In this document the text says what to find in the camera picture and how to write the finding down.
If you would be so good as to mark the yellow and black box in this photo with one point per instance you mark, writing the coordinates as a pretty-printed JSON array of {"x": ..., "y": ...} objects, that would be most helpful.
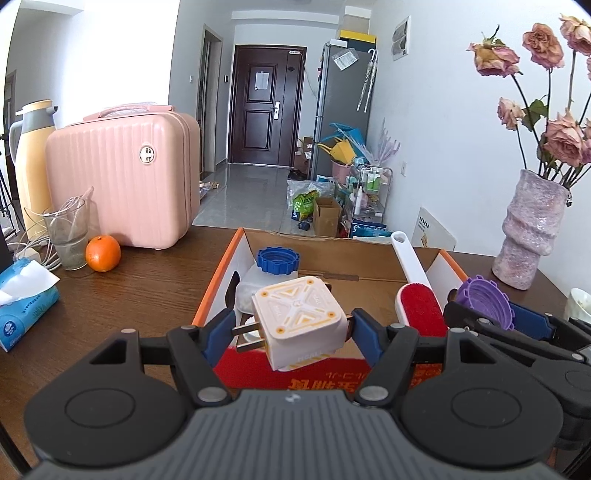
[{"x": 358, "y": 37}]

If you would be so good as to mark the pale purple hangers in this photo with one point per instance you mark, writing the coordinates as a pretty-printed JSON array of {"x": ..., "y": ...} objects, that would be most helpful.
[{"x": 383, "y": 145}]

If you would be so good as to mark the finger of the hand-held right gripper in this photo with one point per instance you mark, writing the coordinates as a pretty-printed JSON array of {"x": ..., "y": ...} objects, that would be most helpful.
[
  {"x": 480, "y": 330},
  {"x": 531, "y": 319}
]

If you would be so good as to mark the dried pink rose bouquet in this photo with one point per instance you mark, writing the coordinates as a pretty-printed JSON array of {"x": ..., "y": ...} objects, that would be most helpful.
[{"x": 561, "y": 138}]

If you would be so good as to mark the yellow thermos jug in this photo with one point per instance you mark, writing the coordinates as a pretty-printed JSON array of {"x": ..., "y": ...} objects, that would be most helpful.
[{"x": 30, "y": 175}]

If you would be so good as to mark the clear folded umbrella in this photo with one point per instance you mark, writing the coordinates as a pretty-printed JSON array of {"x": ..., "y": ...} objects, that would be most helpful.
[
  {"x": 364, "y": 83},
  {"x": 371, "y": 83}
]

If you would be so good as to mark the blue and white sack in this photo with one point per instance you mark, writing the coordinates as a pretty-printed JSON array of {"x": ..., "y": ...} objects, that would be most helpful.
[{"x": 367, "y": 230}]

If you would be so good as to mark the orange-edged cardboard box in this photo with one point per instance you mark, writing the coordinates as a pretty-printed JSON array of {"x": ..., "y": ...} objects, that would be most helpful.
[{"x": 323, "y": 258}]

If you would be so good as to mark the pink textured vase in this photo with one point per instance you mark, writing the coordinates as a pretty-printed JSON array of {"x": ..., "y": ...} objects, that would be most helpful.
[{"x": 531, "y": 230}]

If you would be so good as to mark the paper notice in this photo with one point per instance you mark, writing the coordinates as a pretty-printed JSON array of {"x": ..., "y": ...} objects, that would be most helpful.
[{"x": 262, "y": 80}]

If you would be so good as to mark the open cardboard boxes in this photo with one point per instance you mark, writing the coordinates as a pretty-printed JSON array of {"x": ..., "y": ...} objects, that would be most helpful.
[{"x": 304, "y": 154}]

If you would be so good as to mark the plastic sleeve with paper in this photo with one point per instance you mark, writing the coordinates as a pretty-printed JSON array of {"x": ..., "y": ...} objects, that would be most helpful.
[{"x": 346, "y": 59}]

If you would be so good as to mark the yellow hangers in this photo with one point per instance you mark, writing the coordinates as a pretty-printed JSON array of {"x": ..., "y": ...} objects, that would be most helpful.
[{"x": 341, "y": 150}]

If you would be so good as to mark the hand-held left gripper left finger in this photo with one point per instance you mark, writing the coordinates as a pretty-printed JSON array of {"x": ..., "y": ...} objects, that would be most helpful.
[{"x": 217, "y": 334}]

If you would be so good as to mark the clear drinking glass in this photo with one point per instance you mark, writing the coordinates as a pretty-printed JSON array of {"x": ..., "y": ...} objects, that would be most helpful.
[{"x": 71, "y": 254}]

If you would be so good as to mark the white and orange power adapter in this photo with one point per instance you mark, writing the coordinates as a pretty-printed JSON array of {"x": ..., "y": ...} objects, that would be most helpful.
[{"x": 295, "y": 318}]

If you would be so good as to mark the grey refrigerator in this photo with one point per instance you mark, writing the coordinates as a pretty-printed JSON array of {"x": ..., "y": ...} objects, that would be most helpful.
[{"x": 337, "y": 101}]

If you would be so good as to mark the blue hangers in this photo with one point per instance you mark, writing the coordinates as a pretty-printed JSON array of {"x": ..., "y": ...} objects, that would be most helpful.
[{"x": 351, "y": 131}]

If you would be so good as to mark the orange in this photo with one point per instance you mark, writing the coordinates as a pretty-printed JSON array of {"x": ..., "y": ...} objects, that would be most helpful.
[{"x": 103, "y": 254}]

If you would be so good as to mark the clear plastic bag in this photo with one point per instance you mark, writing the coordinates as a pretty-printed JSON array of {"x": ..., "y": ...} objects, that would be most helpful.
[{"x": 298, "y": 185}]

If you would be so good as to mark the blue tissue pack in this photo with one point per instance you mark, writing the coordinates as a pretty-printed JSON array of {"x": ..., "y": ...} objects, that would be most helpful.
[{"x": 23, "y": 318}]

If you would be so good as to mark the metal rack trolley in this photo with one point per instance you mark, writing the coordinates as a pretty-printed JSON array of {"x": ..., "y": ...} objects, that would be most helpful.
[{"x": 369, "y": 184}]

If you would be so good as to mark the small brown cardboard box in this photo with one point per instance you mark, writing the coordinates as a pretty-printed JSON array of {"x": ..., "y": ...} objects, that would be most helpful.
[{"x": 328, "y": 219}]

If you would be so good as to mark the pink hard-shell suitcase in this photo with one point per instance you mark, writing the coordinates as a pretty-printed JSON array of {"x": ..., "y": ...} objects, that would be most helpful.
[{"x": 106, "y": 184}]

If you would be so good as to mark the dark brown door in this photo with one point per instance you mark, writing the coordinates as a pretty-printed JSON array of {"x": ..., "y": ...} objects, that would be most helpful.
[{"x": 263, "y": 134}]

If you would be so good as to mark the dark shoes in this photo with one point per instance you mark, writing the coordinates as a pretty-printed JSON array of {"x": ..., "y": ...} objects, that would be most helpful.
[{"x": 298, "y": 175}]

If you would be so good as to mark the white mug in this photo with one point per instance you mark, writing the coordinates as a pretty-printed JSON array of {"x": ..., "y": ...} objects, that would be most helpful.
[{"x": 579, "y": 307}]

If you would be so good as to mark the green bag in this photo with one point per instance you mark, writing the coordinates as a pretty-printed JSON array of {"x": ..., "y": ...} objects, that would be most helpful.
[{"x": 304, "y": 205}]

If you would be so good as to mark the purple ridged lid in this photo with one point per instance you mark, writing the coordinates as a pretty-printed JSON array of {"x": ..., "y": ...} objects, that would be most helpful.
[{"x": 485, "y": 300}]

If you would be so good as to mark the pink bucket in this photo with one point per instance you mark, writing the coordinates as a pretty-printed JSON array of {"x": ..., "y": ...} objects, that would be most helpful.
[{"x": 341, "y": 170}]

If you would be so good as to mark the black panel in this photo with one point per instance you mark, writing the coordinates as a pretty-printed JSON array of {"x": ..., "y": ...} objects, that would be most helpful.
[{"x": 3, "y": 249}]

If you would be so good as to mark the white board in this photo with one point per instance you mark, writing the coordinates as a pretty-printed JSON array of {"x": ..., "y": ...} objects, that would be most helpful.
[{"x": 431, "y": 230}]

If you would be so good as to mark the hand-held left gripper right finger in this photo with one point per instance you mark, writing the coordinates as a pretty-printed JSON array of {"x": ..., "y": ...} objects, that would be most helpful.
[{"x": 369, "y": 334}]

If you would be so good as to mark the blue-lidded plastic jar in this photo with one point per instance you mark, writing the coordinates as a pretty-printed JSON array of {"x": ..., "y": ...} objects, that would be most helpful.
[{"x": 277, "y": 261}]

